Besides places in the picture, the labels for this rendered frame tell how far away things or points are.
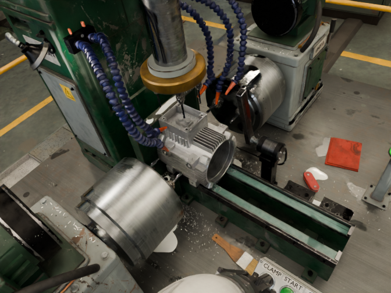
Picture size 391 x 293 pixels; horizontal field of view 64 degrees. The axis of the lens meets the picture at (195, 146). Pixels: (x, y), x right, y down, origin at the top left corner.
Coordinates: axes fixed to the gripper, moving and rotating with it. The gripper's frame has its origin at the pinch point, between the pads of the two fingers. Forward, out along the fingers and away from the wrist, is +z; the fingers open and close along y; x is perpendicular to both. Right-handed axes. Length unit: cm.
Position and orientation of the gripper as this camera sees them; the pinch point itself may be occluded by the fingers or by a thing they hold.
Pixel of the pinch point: (262, 282)
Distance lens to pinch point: 73.6
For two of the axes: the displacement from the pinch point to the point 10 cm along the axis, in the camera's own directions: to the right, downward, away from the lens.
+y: -7.8, -3.9, 4.9
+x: -4.6, 8.9, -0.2
